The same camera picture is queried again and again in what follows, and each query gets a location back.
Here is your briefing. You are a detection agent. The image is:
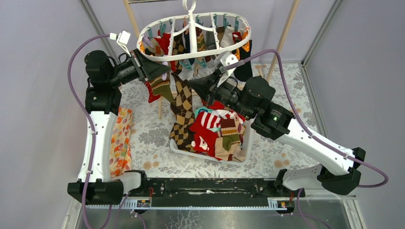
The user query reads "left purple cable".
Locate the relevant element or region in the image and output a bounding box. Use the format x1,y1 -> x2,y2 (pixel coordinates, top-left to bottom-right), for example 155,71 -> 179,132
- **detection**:
67,34 -> 121,229

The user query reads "orange leaf patterned cloth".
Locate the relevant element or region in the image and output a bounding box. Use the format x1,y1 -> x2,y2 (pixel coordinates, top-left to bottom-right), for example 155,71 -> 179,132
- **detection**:
109,107 -> 132,177

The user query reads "dark brown argyle sock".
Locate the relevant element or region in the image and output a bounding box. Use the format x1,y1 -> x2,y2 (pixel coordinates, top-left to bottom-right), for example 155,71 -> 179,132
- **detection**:
171,73 -> 195,125

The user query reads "red hanging sock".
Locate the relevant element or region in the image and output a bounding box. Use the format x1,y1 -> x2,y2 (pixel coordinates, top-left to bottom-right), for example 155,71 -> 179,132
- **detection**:
154,33 -> 171,55

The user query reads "white laundry basket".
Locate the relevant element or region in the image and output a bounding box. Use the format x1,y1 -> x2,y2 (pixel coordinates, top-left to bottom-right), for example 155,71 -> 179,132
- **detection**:
169,102 -> 253,165

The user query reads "wooden drying rack frame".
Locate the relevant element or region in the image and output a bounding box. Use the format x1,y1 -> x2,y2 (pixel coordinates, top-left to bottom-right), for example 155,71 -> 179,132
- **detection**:
123,0 -> 300,119

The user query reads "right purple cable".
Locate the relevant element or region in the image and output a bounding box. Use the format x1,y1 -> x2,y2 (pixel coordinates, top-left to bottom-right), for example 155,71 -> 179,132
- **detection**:
221,48 -> 389,229

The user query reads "red snowflake christmas sock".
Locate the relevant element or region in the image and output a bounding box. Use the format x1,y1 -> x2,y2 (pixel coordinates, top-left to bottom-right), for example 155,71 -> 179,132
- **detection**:
144,81 -> 161,104

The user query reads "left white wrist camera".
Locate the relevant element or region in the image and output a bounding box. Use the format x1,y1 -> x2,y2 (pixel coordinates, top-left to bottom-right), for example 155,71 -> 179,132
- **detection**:
109,30 -> 132,57

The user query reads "olive striped long sock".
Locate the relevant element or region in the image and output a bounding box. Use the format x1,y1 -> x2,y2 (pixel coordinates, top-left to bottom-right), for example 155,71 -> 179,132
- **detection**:
150,76 -> 174,103

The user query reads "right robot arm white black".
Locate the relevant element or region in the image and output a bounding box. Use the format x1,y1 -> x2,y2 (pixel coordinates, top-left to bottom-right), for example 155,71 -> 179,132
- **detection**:
187,70 -> 365,197

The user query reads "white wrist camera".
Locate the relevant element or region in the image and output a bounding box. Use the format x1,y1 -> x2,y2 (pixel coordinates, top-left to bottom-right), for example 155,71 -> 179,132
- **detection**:
109,30 -> 132,57
214,51 -> 238,87

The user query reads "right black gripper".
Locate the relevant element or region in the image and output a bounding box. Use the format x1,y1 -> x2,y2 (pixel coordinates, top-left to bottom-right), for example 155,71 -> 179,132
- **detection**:
187,68 -> 254,119

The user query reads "red white striped sock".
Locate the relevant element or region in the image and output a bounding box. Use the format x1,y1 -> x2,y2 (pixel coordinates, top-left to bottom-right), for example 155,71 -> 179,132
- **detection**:
196,110 -> 234,129

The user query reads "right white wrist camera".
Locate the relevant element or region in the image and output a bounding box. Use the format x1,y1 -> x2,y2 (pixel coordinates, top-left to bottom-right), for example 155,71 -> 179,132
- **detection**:
214,51 -> 238,87

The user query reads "dark navy sock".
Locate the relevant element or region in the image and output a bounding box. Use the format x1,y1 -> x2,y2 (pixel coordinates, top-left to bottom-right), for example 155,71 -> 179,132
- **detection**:
234,40 -> 253,82

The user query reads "red santa sock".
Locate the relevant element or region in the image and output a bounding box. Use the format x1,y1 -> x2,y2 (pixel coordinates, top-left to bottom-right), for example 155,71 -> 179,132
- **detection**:
189,121 -> 221,160

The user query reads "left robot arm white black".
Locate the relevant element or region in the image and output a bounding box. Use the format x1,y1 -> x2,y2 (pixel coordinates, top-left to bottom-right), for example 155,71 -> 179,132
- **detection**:
67,49 -> 170,205

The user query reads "purple cable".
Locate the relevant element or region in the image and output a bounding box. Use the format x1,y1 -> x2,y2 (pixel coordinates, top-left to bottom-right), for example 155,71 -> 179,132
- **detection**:
221,48 -> 389,229
67,34 -> 121,229

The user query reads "patchwork brown green sock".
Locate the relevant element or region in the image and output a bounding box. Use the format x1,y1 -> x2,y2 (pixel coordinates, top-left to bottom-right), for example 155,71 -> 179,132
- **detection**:
214,118 -> 246,162

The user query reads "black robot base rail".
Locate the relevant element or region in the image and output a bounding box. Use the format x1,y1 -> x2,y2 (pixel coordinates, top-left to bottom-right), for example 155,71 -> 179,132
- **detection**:
129,178 -> 306,208

